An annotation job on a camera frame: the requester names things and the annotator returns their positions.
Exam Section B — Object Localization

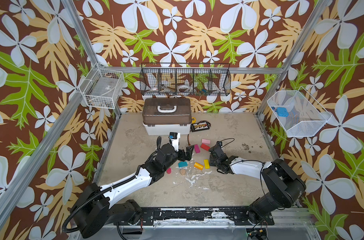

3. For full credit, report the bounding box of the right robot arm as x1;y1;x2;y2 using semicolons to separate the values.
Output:
208;142;306;224

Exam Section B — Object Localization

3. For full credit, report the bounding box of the white wire basket right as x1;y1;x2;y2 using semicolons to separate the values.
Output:
267;87;332;138

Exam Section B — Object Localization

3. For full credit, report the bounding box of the yellow rectangular block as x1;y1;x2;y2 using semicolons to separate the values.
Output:
204;160;210;169

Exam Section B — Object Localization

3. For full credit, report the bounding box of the light pink block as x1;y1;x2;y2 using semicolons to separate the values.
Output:
202;139;211;145

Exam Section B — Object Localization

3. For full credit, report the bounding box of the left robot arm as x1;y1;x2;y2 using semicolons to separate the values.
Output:
62;144;194;238

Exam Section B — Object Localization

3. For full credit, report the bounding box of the white wire basket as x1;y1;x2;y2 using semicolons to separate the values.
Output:
80;68;125;109
267;87;332;138

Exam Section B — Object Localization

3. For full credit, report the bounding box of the orange supermarket block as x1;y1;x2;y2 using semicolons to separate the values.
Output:
194;162;204;171

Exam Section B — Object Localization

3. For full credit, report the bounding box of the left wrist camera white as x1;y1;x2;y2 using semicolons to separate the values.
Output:
169;132;181;152

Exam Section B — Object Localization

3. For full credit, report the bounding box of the black wire basket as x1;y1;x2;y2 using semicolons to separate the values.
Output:
139;63;232;97

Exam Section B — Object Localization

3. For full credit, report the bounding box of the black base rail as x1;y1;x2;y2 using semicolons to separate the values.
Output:
136;206;275;226

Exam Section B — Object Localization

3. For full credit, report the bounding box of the white wire basket left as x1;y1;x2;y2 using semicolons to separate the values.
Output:
80;68;125;109

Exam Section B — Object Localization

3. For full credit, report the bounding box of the teal arch block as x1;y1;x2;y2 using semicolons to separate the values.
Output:
178;162;188;168

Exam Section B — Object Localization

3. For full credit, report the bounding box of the white box brown lid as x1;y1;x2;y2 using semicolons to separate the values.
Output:
142;98;192;136

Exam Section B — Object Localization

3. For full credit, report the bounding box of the blue object in basket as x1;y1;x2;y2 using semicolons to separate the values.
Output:
276;107;289;118

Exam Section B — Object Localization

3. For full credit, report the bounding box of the red rectangular block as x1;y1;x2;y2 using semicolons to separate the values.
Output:
201;144;210;151

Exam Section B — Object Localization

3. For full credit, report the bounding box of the magenta rectangular block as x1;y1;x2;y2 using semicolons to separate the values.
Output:
194;145;201;154

